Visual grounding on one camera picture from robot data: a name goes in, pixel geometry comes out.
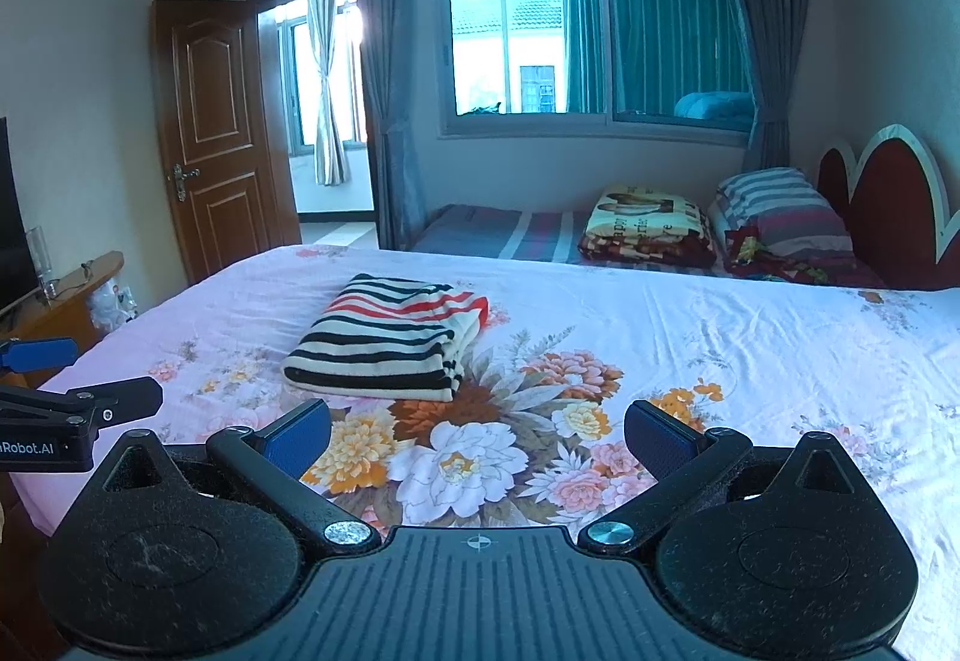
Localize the folded printed blanket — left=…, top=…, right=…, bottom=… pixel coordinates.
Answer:
left=577, top=183, right=717, bottom=270

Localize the brown wooden door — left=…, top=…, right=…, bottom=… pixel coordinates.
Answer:
left=150, top=0, right=301, bottom=287

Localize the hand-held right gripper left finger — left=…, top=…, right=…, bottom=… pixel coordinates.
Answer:
left=101, top=397, right=382, bottom=553

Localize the teal bedding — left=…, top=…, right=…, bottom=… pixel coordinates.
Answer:
left=673, top=91, right=755, bottom=122

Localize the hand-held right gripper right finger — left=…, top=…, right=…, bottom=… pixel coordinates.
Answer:
left=577, top=398, right=856, bottom=555

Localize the black television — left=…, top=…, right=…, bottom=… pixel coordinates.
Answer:
left=0, top=116, right=37, bottom=317

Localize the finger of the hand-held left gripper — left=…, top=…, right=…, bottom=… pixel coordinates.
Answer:
left=0, top=337, right=78, bottom=377
left=0, top=376, right=164, bottom=426

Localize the bed with floral sheet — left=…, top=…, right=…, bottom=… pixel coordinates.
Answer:
left=13, top=245, right=960, bottom=661

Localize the clear glass vase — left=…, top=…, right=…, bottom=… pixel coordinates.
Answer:
left=26, top=226, right=57, bottom=300

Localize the red patterned cloth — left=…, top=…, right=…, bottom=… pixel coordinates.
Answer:
left=721, top=230, right=882, bottom=287

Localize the teal curtain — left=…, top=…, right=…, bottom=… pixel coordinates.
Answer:
left=562, top=0, right=751, bottom=115

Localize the grey curtain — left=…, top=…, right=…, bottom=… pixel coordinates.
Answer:
left=705, top=0, right=815, bottom=175
left=349, top=0, right=443, bottom=250

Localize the red scalloped headboard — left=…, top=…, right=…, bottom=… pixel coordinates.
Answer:
left=816, top=122, right=953, bottom=291

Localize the metal door handle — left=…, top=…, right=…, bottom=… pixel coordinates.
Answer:
left=171, top=162, right=202, bottom=205

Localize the striped pillow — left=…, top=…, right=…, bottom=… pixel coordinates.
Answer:
left=709, top=167, right=856, bottom=257

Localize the striped knit sweater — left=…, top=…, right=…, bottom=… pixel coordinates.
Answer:
left=281, top=272, right=490, bottom=403

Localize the wooden cabinet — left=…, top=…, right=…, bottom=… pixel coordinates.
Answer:
left=0, top=251, right=125, bottom=392

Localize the white sheer curtain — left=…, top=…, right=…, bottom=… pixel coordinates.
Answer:
left=307, top=0, right=353, bottom=187

